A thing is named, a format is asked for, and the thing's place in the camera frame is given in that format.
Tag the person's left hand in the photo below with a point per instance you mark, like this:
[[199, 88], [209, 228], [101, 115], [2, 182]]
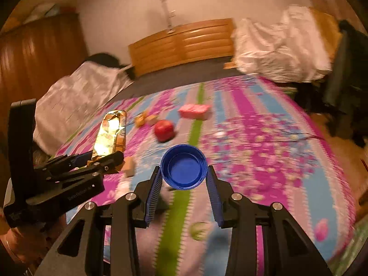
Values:
[[31, 241]]

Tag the wooden headboard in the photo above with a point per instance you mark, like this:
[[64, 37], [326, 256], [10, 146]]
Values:
[[184, 43]]

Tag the gold foil snack packet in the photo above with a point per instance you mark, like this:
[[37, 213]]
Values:
[[110, 132]]

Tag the gold wrapped snack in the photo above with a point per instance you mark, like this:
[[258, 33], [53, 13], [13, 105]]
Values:
[[139, 120]]

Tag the floral striped blanket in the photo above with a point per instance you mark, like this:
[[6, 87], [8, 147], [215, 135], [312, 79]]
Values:
[[258, 149]]

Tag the dark jacket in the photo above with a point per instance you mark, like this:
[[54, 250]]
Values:
[[345, 77]]

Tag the tan cube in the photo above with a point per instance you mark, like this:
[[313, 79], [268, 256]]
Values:
[[151, 120]]

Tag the dark grey mattress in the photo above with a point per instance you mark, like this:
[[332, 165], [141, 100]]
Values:
[[172, 77]]

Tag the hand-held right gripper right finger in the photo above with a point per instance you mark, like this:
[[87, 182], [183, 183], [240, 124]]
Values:
[[215, 199]]

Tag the red apple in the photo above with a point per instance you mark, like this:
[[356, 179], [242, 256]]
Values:
[[164, 130]]

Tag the brown wooden wardrobe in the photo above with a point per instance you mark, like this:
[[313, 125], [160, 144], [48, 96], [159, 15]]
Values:
[[37, 63]]

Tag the hanging metal pole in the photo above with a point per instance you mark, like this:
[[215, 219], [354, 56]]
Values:
[[166, 8]]

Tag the pale storage bundles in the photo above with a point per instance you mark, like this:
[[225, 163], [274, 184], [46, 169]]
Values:
[[49, 11]]

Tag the pink box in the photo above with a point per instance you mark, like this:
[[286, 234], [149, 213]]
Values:
[[195, 111]]

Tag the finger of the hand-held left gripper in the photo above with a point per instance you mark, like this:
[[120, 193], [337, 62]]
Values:
[[82, 160], [115, 159]]

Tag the tan sponge block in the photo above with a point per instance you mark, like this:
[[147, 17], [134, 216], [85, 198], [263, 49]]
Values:
[[128, 167]]

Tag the black clothing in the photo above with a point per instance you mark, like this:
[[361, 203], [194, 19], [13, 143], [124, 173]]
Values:
[[106, 61]]

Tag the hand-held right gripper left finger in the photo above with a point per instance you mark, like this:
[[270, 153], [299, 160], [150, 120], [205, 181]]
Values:
[[153, 198]]

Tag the white satin cover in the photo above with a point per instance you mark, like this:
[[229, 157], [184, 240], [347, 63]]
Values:
[[77, 97], [276, 46]]

